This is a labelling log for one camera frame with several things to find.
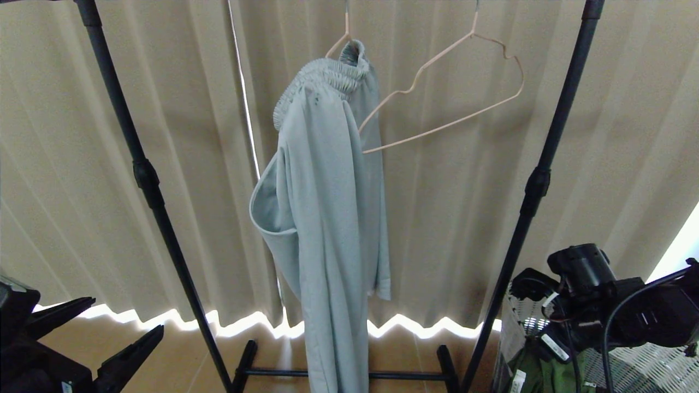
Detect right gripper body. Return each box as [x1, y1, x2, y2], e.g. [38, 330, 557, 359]
[538, 295, 607, 364]

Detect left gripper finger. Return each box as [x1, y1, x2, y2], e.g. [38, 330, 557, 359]
[96, 325, 164, 393]
[25, 296, 96, 339]

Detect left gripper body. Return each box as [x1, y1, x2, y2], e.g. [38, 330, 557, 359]
[0, 333, 93, 393]

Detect pale grey shorts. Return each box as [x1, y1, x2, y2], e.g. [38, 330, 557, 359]
[250, 39, 392, 393]

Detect pink clothes hanger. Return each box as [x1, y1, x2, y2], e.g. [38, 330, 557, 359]
[358, 0, 525, 155]
[325, 0, 353, 59]

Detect white laundry basket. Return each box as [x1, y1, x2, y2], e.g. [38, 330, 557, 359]
[491, 281, 699, 393]

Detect black clothes rack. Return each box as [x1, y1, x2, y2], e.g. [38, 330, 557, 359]
[74, 0, 606, 393]

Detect green garment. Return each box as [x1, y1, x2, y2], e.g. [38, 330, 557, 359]
[505, 349, 601, 393]

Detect beige curtain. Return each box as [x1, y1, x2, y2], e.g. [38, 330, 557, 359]
[0, 0, 699, 339]

